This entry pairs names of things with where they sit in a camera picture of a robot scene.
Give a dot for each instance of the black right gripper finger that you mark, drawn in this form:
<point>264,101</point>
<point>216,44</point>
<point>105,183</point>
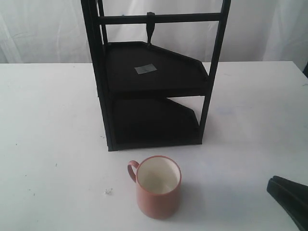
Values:
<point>292,197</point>

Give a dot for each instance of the terracotta ceramic mug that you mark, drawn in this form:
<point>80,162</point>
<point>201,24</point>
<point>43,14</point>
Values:
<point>158,185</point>

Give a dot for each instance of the black metal shelf rack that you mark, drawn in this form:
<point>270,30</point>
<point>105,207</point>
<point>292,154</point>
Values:
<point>167,107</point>

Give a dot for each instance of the grey tape patch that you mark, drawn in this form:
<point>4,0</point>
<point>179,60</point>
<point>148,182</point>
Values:
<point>145,69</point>

